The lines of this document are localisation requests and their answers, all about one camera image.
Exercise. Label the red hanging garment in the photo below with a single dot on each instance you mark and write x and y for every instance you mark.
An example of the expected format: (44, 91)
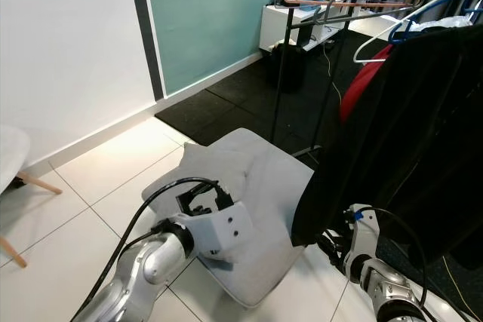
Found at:
(362, 88)

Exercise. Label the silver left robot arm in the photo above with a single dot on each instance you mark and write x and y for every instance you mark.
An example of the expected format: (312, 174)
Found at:
(158, 262)

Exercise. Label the grey square pillow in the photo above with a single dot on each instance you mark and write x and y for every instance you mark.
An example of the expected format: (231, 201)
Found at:
(264, 167)

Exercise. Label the black waste bin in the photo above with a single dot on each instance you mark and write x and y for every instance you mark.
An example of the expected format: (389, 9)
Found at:
(288, 69)

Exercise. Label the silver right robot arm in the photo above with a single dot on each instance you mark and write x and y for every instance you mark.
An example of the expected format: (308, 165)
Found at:
(385, 288)

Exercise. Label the white plastic bag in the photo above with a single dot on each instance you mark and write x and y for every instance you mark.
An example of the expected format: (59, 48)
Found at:
(453, 23)

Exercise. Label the black hanging garment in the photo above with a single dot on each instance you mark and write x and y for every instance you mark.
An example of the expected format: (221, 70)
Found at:
(415, 126)

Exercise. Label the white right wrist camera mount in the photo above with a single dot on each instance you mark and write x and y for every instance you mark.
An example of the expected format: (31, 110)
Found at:
(361, 235)

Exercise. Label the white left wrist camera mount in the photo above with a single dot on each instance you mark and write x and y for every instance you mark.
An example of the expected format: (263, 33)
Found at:
(226, 231)

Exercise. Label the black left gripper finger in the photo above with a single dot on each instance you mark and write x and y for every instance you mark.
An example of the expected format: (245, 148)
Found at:
(223, 189)
(184, 194)

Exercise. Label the white clothes hanger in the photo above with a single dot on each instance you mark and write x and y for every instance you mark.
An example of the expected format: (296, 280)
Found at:
(370, 47)

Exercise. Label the black metal clothes rack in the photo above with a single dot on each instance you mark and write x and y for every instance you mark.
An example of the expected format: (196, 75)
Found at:
(281, 73)

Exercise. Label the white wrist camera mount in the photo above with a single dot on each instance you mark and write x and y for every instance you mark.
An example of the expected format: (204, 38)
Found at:
(361, 235)
(226, 231)

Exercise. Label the white low cabinet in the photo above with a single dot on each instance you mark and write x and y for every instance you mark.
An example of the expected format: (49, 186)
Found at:
(279, 20)

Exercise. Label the black vertical wall strip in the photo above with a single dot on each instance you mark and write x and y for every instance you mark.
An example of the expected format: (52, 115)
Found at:
(148, 35)

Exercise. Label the white chair with wooden legs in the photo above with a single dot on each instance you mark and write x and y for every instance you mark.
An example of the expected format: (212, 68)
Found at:
(9, 152)

